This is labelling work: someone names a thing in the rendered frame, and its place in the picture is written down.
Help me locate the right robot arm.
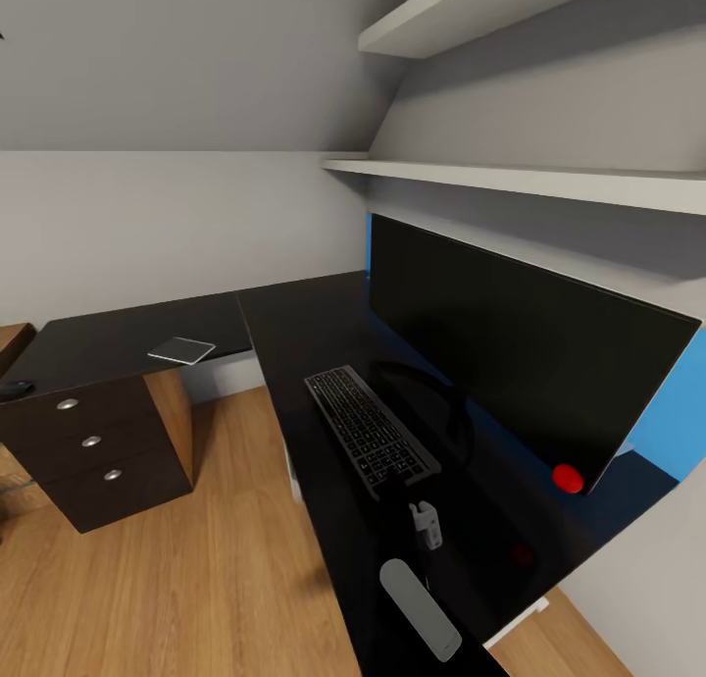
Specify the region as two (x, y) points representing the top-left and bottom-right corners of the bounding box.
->
(378, 468), (511, 677)

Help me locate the keyboard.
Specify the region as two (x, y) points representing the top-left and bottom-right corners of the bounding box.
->
(304, 365), (443, 501)

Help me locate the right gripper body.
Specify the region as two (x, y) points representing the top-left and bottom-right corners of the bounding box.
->
(378, 481), (416, 539)

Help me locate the notebook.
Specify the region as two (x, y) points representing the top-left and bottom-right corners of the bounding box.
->
(149, 338), (216, 365)

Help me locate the monitor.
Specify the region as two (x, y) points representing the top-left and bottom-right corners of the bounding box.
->
(369, 213), (704, 497)

